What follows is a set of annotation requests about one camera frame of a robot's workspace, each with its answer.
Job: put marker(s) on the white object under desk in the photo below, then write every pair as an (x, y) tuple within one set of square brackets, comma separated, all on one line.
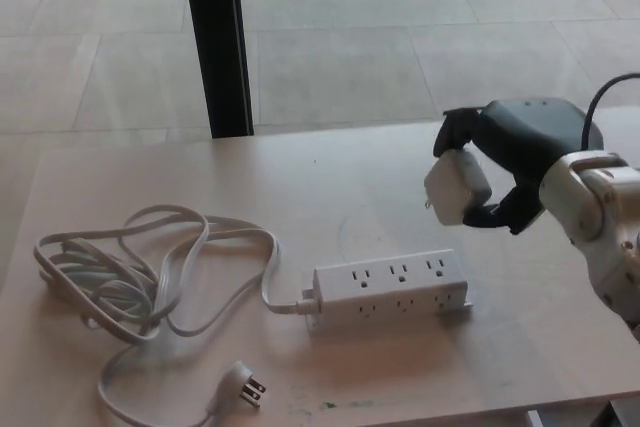
[(560, 414)]

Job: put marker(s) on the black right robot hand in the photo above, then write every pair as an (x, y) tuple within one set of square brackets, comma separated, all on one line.
[(520, 147)]

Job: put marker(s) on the white six-outlet power strip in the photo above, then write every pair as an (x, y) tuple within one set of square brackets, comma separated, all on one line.
[(385, 289)]

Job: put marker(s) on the white angled three-prong plug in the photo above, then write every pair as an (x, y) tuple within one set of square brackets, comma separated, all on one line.
[(242, 383)]

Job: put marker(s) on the white square power adapter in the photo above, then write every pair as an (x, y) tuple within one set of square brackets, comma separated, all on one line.
[(452, 192)]

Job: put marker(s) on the black vertical window post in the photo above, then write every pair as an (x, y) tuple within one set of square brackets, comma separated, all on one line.
[(220, 47)]

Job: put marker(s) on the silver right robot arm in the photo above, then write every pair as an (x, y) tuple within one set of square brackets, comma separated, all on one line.
[(600, 217)]

